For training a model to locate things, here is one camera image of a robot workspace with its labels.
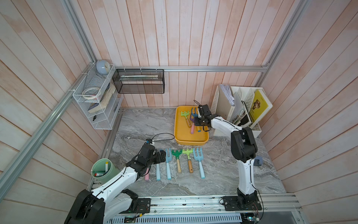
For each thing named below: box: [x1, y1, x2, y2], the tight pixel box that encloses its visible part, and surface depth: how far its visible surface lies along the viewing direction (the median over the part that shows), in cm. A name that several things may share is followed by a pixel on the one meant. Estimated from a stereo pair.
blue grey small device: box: [253, 155, 264, 166], surface depth 90 cm
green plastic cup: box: [90, 157, 121, 186], surface depth 77 cm
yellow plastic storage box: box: [174, 105, 210, 146], surface depth 107 cm
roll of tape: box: [82, 86, 102, 100], surface depth 75 cm
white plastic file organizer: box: [210, 84, 274, 139], surface depth 95 cm
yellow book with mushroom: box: [249, 89, 269, 123], surface depth 95 cm
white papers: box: [220, 84, 235, 106], surface depth 90 cm
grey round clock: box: [96, 59, 111, 76], surface depth 83 cm
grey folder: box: [229, 91, 247, 125], surface depth 95 cm
